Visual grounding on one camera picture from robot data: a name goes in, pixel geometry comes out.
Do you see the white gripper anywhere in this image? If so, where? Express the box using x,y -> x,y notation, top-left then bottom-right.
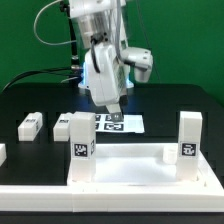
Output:
85,43 -> 127,121

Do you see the white desk top tray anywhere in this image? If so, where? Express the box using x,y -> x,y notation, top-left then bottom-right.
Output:
67,143 -> 219,187

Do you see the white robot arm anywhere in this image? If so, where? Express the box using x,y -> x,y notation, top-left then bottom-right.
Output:
69,0 -> 130,122

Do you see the white marker tag plate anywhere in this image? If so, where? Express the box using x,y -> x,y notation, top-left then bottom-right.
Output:
95,114 -> 145,133

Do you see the white block at left edge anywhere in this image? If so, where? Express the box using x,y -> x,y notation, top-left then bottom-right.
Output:
0,143 -> 7,166

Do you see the white L-shaped corner fence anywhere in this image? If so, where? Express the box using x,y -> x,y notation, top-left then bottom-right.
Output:
0,144 -> 224,213

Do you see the black camera stand pole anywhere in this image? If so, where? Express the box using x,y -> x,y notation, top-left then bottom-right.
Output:
60,0 -> 82,86

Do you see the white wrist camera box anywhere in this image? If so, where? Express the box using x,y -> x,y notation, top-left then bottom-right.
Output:
121,47 -> 153,83

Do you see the black cable bundle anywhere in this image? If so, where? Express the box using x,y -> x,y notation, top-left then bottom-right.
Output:
0,67 -> 83,94

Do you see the grey looped cable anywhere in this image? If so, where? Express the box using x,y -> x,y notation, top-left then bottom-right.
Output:
33,0 -> 78,47

